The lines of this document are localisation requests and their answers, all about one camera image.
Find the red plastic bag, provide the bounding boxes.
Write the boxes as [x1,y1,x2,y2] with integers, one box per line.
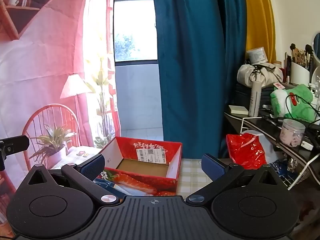
[226,133,267,170]

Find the black case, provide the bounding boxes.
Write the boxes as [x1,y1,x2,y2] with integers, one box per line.
[234,82,275,110]

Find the red strawberry print cardboard box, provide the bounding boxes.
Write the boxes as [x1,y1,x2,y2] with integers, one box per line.
[94,137,183,197]

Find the white wire rack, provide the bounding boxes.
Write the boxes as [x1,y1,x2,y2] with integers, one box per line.
[224,111,320,190]

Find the pink printed backdrop cloth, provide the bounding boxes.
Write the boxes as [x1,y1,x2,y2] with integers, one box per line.
[0,0,122,230]

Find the clear jar with pink contents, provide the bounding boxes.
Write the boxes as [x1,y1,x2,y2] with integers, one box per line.
[279,118,306,147]

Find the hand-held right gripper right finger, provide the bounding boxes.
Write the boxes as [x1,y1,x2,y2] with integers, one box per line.
[185,154,285,205]

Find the round mirror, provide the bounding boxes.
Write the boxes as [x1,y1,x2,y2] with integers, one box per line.
[312,32,320,62]

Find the checked bunny print tablecloth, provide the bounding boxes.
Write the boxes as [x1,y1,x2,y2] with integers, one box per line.
[49,145,235,198]

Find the white brush holder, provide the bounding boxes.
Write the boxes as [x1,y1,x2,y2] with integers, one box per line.
[290,61,312,85]

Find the window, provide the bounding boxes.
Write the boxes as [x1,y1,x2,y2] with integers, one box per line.
[114,0,158,62]

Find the teal curtain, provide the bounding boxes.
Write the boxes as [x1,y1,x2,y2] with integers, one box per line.
[152,0,248,159]

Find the green plush toy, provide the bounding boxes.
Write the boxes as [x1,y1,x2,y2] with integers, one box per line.
[270,84,316,122]

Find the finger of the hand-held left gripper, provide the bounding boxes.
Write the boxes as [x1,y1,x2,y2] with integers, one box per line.
[0,135,30,172]

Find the white spray bottle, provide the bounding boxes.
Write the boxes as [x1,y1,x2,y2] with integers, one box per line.
[248,81,262,117]

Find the beige drawstring bag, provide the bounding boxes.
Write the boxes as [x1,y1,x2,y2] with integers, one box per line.
[237,63,284,89]

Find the yellow curtain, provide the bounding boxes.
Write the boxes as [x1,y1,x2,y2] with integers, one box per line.
[242,0,277,63]

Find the pale sticky note pad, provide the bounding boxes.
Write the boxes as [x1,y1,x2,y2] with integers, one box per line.
[228,105,248,115]

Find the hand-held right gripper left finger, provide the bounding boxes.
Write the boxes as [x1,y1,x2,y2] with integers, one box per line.
[22,154,120,205]

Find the blue patterned bag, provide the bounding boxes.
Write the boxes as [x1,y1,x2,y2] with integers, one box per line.
[270,160,295,188]

